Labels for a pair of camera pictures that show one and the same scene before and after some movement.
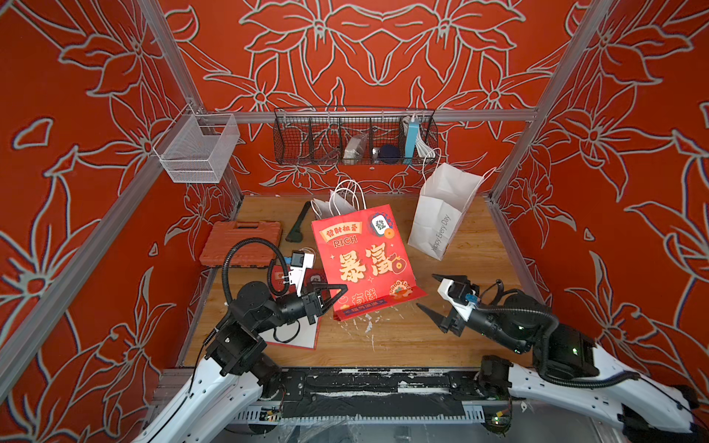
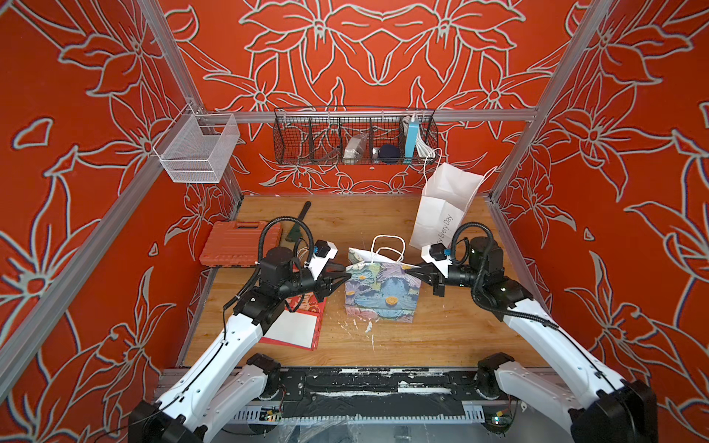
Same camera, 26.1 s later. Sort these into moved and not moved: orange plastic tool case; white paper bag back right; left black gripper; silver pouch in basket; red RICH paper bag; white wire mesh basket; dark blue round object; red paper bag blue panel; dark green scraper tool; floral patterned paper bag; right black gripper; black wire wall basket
Moved: red paper bag blue panel; left black gripper; right black gripper; floral patterned paper bag
Not moved: dark blue round object; dark green scraper tool; white paper bag back right; white wire mesh basket; black wire wall basket; silver pouch in basket; orange plastic tool case; red RICH paper bag
